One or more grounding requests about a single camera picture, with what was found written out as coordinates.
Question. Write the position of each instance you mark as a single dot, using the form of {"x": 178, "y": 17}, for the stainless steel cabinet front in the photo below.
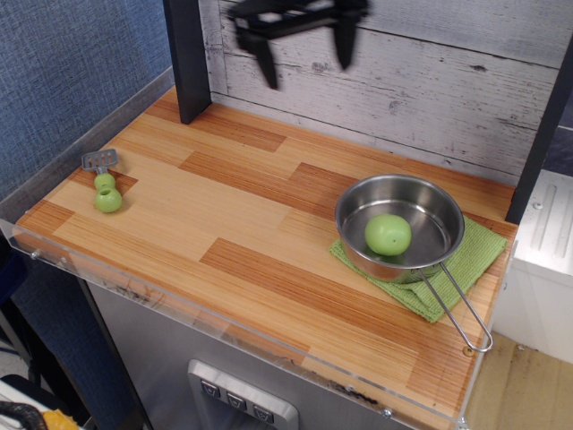
{"x": 156, "y": 350}

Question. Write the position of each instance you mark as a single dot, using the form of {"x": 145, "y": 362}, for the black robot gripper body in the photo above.
{"x": 285, "y": 18}

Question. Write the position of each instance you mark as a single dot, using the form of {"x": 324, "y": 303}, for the clear acrylic guard rail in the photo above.
{"x": 218, "y": 269}

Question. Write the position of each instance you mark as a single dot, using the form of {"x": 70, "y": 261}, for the black right post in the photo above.
{"x": 555, "y": 107}

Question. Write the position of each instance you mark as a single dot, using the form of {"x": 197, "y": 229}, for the black left post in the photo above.
{"x": 187, "y": 50}

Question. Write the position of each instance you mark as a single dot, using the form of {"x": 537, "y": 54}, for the stainless steel pot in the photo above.
{"x": 437, "y": 224}

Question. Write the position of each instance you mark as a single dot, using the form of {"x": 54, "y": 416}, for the green handled toy spatula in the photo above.
{"x": 108, "y": 199}

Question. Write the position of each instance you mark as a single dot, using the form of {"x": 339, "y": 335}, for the silver dispenser button panel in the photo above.
{"x": 227, "y": 402}

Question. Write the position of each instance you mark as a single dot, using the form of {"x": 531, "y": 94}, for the yellow black object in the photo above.
{"x": 57, "y": 420}

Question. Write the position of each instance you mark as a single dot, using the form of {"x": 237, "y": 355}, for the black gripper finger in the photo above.
{"x": 258, "y": 47}
{"x": 344, "y": 38}

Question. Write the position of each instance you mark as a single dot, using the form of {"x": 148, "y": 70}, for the black post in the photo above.
{"x": 187, "y": 50}
{"x": 555, "y": 107}

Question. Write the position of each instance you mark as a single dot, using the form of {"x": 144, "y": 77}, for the white ridged box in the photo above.
{"x": 535, "y": 304}

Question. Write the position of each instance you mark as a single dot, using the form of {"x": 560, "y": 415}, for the green toy pear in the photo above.
{"x": 388, "y": 234}

